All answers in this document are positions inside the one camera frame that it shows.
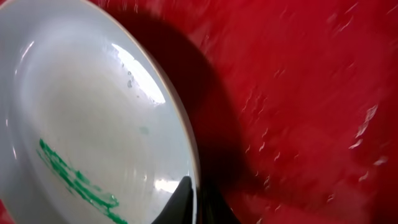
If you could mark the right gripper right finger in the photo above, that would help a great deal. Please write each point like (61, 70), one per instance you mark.
(213, 207)

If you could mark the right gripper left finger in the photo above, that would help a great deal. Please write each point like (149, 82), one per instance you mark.
(179, 208)

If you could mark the white plate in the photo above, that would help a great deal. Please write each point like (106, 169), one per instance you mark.
(92, 130)

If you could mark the red plastic tray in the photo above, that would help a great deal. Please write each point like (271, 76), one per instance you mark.
(292, 104)

